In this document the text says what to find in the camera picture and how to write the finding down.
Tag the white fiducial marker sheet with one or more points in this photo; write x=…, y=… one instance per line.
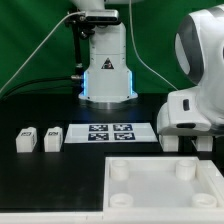
x=110, y=133

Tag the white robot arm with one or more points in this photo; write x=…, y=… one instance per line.
x=199, y=48

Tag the black camera on stand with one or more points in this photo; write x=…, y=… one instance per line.
x=82, y=25

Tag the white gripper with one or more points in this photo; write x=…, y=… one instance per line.
x=163, y=120

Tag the white square tabletop tray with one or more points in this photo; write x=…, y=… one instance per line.
x=148, y=183

